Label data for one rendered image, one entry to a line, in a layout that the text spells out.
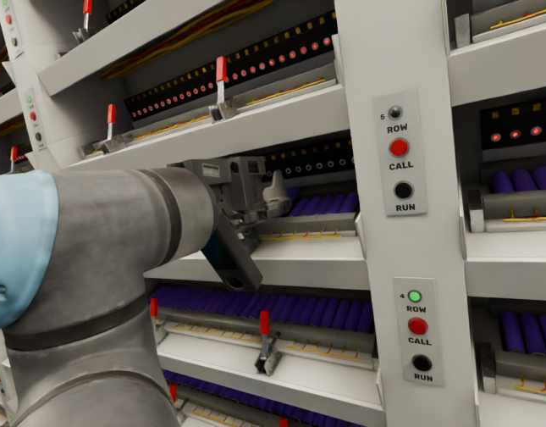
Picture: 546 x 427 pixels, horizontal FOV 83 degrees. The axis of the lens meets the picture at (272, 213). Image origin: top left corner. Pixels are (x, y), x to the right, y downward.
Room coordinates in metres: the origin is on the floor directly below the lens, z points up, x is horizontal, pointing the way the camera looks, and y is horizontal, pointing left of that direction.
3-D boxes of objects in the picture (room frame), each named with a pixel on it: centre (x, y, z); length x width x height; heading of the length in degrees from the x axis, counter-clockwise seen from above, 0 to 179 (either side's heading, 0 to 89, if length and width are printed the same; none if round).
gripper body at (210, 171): (0.37, 0.06, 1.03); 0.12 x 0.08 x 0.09; 148
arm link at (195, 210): (0.30, 0.10, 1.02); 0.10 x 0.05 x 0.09; 58
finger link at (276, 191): (0.45, -0.01, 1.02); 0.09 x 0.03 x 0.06; 144
